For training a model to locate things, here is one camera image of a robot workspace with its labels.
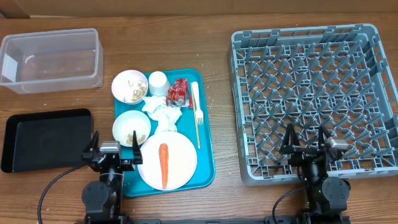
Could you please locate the grey dishwasher rack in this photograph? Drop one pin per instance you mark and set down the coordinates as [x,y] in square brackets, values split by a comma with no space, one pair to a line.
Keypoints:
[334,76]

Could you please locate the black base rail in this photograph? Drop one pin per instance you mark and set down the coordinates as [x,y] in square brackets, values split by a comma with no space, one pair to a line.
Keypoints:
[266,220]

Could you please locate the orange carrot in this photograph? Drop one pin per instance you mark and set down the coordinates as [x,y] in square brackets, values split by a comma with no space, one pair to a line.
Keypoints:
[164,163]

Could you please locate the wooden chopstick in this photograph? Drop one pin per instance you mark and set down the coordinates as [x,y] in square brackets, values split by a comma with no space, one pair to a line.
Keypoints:
[195,117]

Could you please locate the white plastic fork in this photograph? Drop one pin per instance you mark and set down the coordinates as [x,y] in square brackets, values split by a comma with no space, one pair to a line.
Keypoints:
[198,112]

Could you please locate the clear plastic bin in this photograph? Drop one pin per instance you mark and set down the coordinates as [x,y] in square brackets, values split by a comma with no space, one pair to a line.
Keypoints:
[57,60]

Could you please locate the white bowl with rice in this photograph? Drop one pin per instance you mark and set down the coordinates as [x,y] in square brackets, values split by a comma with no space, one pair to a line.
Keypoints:
[128,122]

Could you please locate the crumpled white napkin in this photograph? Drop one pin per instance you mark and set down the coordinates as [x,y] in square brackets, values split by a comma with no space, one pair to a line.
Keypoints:
[157,110]

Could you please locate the teal serving tray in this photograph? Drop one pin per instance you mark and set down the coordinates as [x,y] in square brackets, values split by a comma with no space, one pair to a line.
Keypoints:
[135,186]

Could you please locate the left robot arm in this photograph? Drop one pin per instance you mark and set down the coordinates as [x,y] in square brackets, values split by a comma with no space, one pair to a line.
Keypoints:
[103,198]

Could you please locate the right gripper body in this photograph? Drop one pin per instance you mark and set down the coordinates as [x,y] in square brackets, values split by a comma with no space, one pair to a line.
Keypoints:
[301,154]

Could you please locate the black waste tray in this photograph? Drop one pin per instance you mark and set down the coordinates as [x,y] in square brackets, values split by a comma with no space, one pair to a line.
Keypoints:
[46,140]

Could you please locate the pink bowl with nuts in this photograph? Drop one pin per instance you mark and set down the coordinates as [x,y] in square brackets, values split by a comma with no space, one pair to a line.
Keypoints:
[130,86]

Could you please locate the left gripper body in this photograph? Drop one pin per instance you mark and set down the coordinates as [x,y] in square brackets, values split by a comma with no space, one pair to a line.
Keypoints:
[125,165]

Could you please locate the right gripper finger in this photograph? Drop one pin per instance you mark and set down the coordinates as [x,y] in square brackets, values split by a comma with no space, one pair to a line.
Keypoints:
[290,143]
[323,136]

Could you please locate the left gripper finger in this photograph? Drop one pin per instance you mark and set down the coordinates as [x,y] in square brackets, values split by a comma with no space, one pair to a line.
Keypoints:
[93,145]
[137,156]

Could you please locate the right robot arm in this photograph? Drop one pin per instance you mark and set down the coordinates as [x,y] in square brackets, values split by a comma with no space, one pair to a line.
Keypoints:
[326,196]

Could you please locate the red snack wrapper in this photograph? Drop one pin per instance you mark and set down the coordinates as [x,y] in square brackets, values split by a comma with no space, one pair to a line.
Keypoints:
[178,94]

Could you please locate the white paper cup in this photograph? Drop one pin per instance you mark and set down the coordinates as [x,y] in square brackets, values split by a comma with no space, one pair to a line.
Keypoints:
[158,83]

